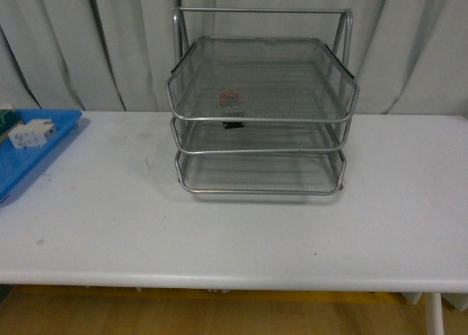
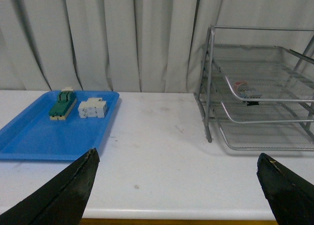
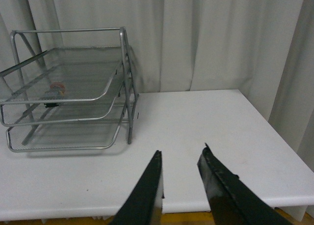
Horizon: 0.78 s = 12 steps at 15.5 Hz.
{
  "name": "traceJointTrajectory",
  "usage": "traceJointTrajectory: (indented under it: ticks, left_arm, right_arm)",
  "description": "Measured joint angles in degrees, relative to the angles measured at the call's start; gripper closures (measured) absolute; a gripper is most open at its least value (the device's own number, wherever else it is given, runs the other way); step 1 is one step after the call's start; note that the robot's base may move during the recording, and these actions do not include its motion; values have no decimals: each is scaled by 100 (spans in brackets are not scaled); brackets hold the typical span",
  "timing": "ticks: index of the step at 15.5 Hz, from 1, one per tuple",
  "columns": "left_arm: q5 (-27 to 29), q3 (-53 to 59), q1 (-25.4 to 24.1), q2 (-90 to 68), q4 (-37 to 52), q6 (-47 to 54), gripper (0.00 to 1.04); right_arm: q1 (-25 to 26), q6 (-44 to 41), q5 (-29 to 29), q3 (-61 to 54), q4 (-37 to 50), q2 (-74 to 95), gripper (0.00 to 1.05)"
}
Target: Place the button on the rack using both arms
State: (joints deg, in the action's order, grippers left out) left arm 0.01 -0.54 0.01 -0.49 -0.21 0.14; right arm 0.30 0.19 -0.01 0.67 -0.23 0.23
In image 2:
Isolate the left gripper camera black right finger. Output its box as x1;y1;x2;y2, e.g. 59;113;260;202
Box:
257;153;314;225

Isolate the left gripper camera black left finger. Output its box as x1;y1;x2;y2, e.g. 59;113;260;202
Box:
0;148;100;225

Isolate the silver mesh tray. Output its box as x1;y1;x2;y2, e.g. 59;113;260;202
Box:
211;99;314;124
217;120;314;151
213;44;314;103

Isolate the red white button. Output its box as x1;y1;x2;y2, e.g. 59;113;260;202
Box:
234;81;262;99

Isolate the blue plastic tray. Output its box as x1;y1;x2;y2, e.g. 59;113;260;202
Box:
0;91;119;161

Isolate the white curtain backdrop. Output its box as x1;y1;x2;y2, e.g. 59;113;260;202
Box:
0;0;314;93

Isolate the white switch button block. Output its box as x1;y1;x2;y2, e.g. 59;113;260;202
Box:
78;97;107;118

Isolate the green switch button block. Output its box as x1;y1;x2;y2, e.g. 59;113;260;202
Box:
49;87;77;120

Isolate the silver wire rack frame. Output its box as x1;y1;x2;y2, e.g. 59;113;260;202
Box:
194;26;314;141

